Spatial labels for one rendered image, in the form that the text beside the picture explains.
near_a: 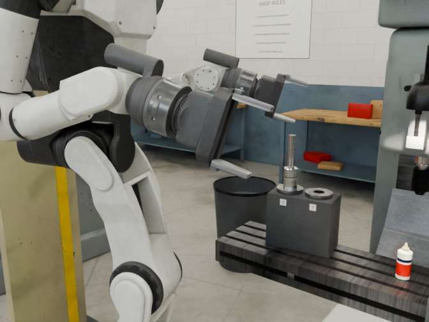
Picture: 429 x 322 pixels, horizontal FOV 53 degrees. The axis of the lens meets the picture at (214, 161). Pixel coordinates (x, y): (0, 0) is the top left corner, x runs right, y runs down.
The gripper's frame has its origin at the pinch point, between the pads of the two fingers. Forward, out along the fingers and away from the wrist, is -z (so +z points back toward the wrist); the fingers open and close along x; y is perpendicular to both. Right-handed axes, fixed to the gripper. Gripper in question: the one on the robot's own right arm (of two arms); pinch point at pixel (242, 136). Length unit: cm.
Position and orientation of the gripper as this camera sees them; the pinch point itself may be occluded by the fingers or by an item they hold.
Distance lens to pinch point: 65.4
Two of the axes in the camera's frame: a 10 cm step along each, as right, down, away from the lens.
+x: 3.0, -9.3, -2.3
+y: 3.6, -1.1, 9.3
